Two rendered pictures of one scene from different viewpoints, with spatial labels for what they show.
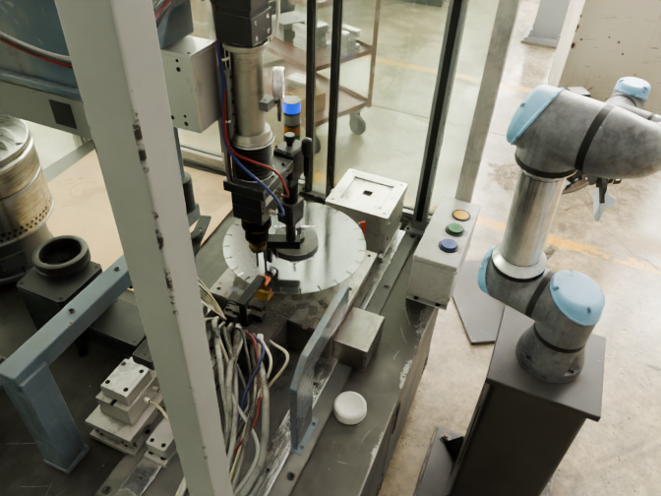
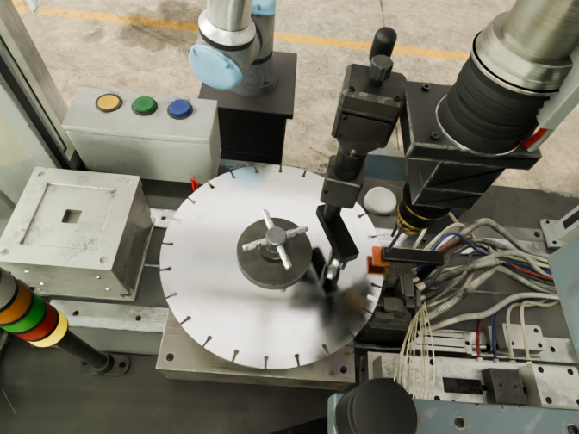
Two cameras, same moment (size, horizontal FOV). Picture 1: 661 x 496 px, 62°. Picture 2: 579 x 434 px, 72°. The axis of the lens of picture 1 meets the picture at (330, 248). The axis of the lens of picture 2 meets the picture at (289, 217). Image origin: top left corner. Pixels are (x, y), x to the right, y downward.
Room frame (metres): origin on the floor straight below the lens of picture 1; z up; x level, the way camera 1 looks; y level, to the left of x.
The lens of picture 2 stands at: (1.09, 0.32, 1.48)
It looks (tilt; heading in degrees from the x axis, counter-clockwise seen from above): 59 degrees down; 244
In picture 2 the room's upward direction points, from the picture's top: 9 degrees clockwise
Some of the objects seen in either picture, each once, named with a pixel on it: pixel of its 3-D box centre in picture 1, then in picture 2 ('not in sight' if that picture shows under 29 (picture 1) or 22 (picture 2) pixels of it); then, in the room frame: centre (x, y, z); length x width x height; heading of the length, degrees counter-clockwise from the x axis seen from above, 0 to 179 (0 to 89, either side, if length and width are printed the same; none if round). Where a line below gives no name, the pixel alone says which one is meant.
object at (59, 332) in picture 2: not in sight; (43, 325); (1.29, 0.11, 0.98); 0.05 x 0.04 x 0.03; 69
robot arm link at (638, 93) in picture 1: (626, 103); not in sight; (1.25, -0.69, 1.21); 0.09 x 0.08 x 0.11; 140
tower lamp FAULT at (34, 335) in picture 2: not in sight; (31, 318); (1.29, 0.11, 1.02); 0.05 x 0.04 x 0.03; 69
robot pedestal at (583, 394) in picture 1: (510, 440); (250, 163); (0.85, -0.53, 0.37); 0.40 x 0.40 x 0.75; 69
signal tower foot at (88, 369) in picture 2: not in sight; (102, 362); (1.29, 0.11, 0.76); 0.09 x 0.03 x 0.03; 159
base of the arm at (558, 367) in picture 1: (555, 342); (250, 61); (0.85, -0.53, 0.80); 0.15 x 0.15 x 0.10
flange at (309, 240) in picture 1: (294, 238); (274, 248); (0.98, 0.08, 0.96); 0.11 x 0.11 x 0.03
